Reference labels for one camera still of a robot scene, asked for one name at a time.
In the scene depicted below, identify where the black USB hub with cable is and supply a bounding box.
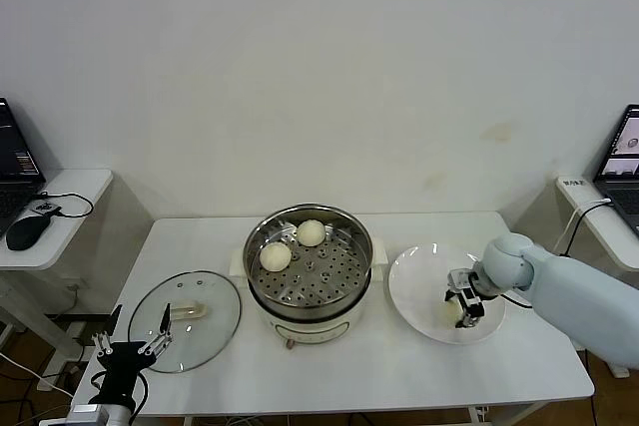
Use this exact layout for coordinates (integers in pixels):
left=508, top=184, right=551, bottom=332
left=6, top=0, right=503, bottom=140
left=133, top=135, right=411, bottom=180
left=30, top=190, right=96, bottom=220

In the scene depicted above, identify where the white floor power strip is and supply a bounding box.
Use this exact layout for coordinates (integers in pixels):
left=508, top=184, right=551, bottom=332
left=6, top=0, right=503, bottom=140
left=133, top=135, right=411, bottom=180
left=37, top=370, right=76, bottom=392

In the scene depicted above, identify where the white side table with mouse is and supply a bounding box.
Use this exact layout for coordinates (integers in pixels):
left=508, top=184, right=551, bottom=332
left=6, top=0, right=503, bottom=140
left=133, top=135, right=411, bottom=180
left=0, top=169, right=116, bottom=362

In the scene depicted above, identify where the grey laptop showing camera views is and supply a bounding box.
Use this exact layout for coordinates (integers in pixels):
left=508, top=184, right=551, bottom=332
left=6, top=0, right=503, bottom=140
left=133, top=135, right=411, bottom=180
left=592, top=105, right=639, bottom=236

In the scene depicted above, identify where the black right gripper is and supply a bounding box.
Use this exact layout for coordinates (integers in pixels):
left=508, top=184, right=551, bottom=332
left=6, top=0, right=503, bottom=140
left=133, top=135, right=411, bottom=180
left=442, top=271, right=494, bottom=331

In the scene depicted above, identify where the black cable with inline adapter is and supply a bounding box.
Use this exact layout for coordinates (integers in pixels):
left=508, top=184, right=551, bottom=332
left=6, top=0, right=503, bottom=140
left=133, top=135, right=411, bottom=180
left=548, top=200, right=613, bottom=255

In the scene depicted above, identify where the white electric cooker base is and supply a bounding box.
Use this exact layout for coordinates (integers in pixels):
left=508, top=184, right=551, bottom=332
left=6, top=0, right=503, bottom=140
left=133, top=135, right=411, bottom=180
left=229, top=238, right=389, bottom=350

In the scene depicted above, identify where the round glass pot lid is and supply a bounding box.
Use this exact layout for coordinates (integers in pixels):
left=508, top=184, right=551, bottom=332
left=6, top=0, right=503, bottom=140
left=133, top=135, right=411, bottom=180
left=128, top=269, right=243, bottom=373

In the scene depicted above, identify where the perforated steel steamer basket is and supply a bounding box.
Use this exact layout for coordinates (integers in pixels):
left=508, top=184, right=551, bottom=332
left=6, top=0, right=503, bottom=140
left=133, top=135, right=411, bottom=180
left=244, top=203, right=374, bottom=320

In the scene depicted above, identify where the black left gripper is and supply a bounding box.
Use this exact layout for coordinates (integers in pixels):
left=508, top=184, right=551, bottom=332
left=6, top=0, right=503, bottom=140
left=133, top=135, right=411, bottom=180
left=88, top=301, right=176, bottom=411

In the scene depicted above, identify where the round white plate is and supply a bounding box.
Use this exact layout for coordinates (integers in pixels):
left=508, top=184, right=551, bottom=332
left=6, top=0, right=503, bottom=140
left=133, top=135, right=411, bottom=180
left=387, top=242, right=506, bottom=345

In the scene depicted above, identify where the white steamed baozi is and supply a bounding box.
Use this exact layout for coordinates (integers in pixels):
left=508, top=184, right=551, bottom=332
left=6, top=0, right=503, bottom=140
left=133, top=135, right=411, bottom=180
left=297, top=218, right=327, bottom=247
left=435, top=298, right=463, bottom=326
left=259, top=242, right=293, bottom=272

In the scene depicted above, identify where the black computer mouse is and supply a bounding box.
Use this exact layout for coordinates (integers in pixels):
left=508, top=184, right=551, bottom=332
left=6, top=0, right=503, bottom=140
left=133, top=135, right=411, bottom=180
left=5, top=214, right=55, bottom=251

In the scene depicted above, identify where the white side table with label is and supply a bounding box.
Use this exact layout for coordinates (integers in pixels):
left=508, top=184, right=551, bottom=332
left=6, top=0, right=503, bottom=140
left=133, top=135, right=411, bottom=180
left=556, top=176, right=639, bottom=381

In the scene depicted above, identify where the flat white cable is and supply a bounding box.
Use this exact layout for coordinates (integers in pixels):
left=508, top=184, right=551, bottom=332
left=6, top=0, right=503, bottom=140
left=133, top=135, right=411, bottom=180
left=554, top=199, right=614, bottom=250

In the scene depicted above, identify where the black laptop with dark screen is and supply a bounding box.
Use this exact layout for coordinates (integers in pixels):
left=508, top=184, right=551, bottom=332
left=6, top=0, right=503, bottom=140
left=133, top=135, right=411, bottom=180
left=0, top=97, right=49, bottom=240

